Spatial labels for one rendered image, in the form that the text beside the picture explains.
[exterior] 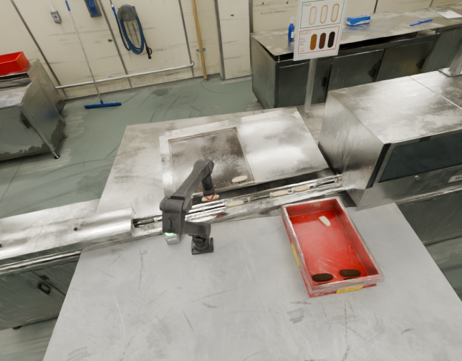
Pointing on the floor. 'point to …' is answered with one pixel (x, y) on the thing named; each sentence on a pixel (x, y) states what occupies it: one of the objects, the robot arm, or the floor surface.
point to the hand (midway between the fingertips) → (210, 197)
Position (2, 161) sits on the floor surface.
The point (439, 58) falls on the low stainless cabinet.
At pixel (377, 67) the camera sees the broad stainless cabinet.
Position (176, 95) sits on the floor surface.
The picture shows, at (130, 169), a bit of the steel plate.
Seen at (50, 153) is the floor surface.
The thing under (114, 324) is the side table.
